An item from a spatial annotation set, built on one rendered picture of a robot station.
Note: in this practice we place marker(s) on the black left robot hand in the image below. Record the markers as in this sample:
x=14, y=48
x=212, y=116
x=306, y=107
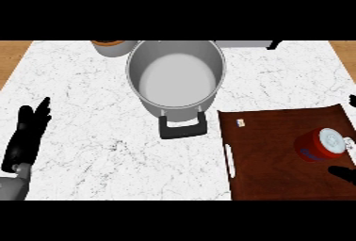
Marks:
x=26, y=135

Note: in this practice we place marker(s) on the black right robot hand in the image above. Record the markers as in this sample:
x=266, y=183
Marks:
x=343, y=172

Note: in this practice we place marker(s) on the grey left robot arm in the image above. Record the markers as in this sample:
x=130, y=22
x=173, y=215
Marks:
x=12, y=183

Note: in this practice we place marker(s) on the red can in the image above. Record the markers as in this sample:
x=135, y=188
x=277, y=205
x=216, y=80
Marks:
x=321, y=144

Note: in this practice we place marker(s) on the brown wooden tray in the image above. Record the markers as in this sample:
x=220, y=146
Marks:
x=283, y=157

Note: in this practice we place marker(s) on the grey metal pot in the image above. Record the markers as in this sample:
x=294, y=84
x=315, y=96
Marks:
x=178, y=83

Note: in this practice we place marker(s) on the grey cup with orange rim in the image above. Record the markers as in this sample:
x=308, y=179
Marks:
x=110, y=47

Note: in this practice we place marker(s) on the grey flat appliance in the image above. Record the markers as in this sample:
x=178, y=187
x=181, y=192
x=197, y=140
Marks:
x=249, y=44

